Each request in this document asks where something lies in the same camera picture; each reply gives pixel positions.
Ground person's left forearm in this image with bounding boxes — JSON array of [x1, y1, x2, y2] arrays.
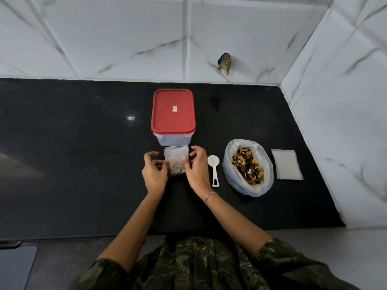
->
[[96, 192, 166, 273]]

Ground empty clear zip pouch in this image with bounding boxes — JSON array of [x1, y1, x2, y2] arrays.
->
[[271, 149, 304, 181]]

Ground person's left hand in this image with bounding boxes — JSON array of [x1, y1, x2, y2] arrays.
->
[[142, 151, 169, 195]]

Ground small clear zip pouch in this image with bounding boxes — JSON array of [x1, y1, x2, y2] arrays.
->
[[163, 145, 190, 176]]

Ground person's right hand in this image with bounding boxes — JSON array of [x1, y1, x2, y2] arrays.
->
[[183, 145, 212, 197]]

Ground person's right forearm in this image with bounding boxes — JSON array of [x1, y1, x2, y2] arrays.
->
[[200, 192, 273, 261]]

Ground mixed dry fruits heap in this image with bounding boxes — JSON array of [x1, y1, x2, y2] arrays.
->
[[232, 147, 265, 186]]

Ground camouflage patterned clothing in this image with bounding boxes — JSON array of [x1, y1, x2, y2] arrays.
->
[[69, 235, 362, 290]]

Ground translucent plastic bag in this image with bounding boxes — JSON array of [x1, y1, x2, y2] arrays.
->
[[222, 139, 274, 198]]

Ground white plastic measuring spoon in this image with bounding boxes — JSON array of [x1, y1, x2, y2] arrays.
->
[[207, 155, 220, 187]]

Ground dry fruits in small pouch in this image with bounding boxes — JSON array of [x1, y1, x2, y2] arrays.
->
[[168, 161, 186, 175]]

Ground red container lid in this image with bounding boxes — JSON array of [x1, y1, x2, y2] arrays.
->
[[151, 89, 196, 135]]

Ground clear plastic storage container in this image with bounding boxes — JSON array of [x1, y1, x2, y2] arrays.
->
[[153, 131, 195, 147]]

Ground dark grey panel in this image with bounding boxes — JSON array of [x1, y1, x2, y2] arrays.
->
[[0, 241, 38, 290]]

